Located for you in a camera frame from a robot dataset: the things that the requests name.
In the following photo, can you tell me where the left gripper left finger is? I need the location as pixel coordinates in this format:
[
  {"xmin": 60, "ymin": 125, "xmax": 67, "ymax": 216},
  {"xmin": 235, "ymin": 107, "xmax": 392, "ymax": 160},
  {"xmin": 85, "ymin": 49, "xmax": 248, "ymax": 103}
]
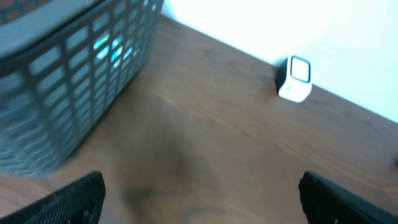
[{"xmin": 1, "ymin": 171, "xmax": 106, "ymax": 224}]

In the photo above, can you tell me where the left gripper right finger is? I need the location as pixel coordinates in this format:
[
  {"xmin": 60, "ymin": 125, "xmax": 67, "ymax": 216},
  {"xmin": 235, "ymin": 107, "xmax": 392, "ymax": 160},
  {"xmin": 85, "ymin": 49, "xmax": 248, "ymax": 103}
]
[{"xmin": 298, "ymin": 171, "xmax": 397, "ymax": 224}]

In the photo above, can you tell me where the white barcode scanner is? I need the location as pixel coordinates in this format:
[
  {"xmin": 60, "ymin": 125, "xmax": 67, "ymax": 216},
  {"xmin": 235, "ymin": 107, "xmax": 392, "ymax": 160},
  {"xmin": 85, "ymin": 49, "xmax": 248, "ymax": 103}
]
[{"xmin": 275, "ymin": 55, "xmax": 312, "ymax": 103}]

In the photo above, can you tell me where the grey plastic mesh basket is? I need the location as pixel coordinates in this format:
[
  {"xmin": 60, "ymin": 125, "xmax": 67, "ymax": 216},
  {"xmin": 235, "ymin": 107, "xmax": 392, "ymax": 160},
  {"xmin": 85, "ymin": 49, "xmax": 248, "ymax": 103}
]
[{"xmin": 1, "ymin": 0, "xmax": 163, "ymax": 176}]

